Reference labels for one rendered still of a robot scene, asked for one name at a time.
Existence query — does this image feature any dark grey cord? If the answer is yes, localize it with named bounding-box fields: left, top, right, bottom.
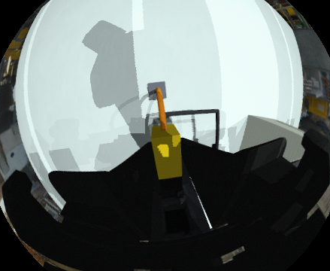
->
left=153, top=108, right=219, bottom=148

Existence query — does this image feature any dark grey power strip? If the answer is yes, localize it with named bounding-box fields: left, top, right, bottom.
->
left=150, top=157, right=223, bottom=268

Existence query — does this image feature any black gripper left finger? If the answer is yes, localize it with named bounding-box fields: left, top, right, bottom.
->
left=48, top=142, right=155, bottom=241

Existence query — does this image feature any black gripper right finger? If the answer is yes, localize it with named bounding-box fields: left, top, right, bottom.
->
left=180, top=136, right=286, bottom=229

